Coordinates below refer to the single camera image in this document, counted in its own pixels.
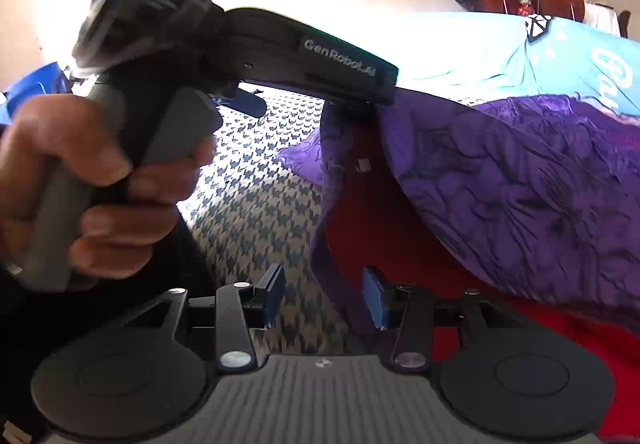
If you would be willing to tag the table with white cloth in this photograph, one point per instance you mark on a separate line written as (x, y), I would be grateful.
(602, 19)

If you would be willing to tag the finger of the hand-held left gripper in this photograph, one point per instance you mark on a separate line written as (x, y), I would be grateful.
(242, 102)

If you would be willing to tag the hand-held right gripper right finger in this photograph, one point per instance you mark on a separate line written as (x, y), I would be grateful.
(375, 299)

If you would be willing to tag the red floral cloth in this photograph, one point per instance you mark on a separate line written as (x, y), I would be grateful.
(525, 9)

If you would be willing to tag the blue printed sofa cover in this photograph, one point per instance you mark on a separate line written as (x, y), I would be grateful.
(500, 54)

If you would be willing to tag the person's left hand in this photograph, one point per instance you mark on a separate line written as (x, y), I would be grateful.
(140, 214)

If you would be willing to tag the dark wooden chair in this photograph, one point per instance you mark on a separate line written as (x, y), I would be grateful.
(624, 24)

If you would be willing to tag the purple patterned garment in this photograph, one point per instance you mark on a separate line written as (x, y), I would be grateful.
(500, 199)

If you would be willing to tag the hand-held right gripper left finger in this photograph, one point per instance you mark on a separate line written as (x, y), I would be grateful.
(274, 296)

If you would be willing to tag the blue plastic object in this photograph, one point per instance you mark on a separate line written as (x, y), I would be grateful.
(35, 84)

